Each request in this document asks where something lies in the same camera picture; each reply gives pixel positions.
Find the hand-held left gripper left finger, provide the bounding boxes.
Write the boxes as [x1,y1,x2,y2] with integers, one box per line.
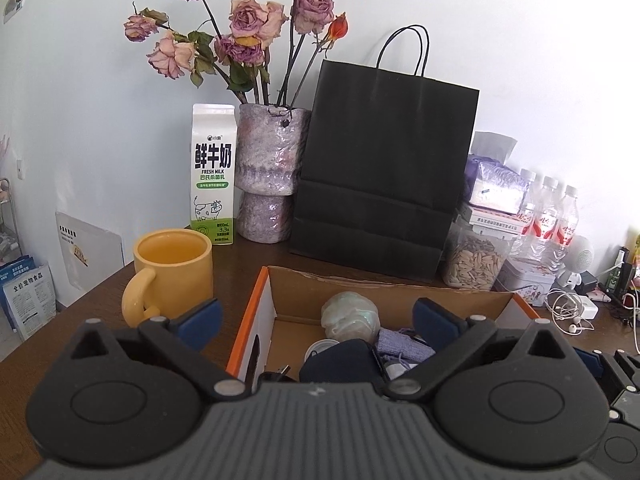
[70,297,250,401]

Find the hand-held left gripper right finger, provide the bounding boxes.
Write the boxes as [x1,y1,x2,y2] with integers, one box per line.
[382,297,574,401]

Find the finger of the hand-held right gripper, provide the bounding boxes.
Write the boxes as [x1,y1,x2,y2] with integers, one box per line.
[572,347,640,396]
[608,388,640,427]

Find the purple knitted cloth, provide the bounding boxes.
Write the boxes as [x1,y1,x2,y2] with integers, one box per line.
[372,327,436,366]

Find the white round disc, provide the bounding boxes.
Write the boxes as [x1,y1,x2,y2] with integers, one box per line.
[385,360,417,381]

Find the iridescent plastic bag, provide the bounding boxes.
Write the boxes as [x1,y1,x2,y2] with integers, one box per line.
[320,291,382,345]

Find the black plug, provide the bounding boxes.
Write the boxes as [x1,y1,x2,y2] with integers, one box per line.
[261,364,295,386]

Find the navy zip case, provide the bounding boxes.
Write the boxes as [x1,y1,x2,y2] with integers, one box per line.
[299,338,384,384]

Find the red pumpkin print cardboard box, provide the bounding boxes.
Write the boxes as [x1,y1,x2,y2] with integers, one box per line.
[225,265,544,391]

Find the white ribbed round cap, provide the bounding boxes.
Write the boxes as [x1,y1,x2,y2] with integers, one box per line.
[306,339,342,361]

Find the yellow mug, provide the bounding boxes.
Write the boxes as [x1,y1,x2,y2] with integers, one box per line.
[121,228,214,329]

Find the white charger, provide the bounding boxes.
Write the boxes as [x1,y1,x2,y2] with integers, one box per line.
[574,296,600,320]

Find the clear seed container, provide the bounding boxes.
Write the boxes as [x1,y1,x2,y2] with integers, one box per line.
[441,220,509,291]

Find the black upright device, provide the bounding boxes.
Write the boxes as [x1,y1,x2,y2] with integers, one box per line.
[600,246,637,306]

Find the grey printed tin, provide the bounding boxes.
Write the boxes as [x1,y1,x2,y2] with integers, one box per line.
[492,258,557,308]

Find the white robot-shaped speaker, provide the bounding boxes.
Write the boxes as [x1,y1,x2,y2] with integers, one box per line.
[556,235,594,291]

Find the white flat box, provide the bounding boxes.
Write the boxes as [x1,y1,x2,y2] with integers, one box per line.
[462,205,524,234]

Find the white panel board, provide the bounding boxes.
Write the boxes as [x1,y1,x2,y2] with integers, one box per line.
[55,211,125,294]

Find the white green milk carton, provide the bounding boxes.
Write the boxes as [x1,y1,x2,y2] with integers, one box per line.
[190,104,238,247]

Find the purple tissue pack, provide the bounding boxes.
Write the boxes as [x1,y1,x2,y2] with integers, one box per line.
[462,131,531,216]

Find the black paper bag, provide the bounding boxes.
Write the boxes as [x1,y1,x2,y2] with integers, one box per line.
[288,25,481,283]

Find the blue white leaflet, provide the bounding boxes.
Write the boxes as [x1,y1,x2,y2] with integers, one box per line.
[0,257,57,341]

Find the purple textured vase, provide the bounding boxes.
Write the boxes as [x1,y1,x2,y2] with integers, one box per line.
[235,103,312,244]

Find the dried rose bouquet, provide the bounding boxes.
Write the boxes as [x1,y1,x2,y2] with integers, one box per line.
[124,0,348,107]

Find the white wired earphones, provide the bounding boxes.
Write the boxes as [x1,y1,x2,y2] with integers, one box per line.
[545,290,596,334]

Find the wire storage rack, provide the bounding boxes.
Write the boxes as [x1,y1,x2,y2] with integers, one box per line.
[0,177,24,261]

